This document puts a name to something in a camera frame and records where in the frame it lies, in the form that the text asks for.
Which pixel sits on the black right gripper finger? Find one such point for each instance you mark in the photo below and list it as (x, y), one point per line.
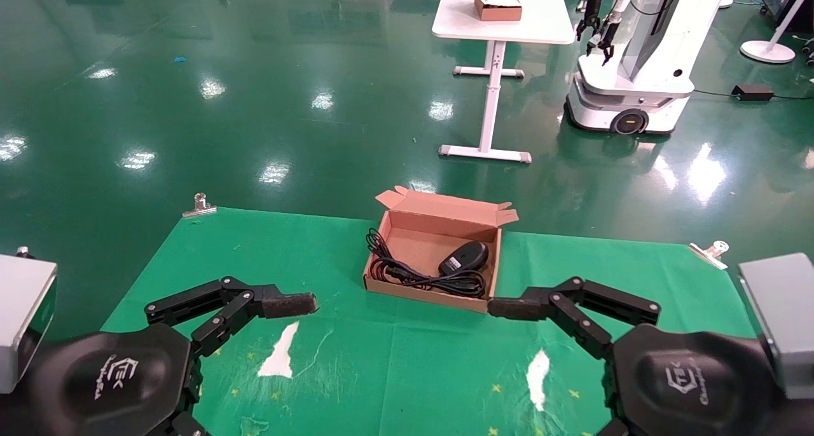
(613, 429)
(515, 309)

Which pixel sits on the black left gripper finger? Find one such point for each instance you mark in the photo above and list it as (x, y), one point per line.
(184, 427)
(286, 304)

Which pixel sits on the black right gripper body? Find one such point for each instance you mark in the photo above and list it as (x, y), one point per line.
(693, 385)

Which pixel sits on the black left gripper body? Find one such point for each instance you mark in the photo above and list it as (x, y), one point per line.
(108, 385)

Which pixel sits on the background robot arm black gripper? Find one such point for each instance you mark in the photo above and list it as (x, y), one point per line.
(606, 43)
(589, 18)

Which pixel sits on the open brown cardboard box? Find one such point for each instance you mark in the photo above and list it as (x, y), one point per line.
(416, 242)

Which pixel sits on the small cardboard box on table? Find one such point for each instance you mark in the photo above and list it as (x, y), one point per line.
(499, 10)

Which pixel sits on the green table cloth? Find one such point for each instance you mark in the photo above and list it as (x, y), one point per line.
(394, 372)

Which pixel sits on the metal binder clip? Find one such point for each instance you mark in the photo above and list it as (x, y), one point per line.
(708, 255)
(200, 207)

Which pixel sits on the white wheeled background robot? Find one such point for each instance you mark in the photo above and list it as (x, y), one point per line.
(639, 89)

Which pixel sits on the white height adjustable table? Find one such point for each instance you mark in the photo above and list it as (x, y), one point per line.
(544, 16)

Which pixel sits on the black floor power adapter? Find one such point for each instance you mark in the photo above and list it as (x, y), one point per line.
(753, 92)

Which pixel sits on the white round base stand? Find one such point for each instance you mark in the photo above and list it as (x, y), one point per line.
(767, 51)

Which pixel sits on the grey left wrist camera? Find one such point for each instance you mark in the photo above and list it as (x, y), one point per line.
(19, 321)

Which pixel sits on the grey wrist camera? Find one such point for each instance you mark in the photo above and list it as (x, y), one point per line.
(782, 321)
(19, 321)

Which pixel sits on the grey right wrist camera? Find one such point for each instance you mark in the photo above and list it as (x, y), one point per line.
(782, 321)

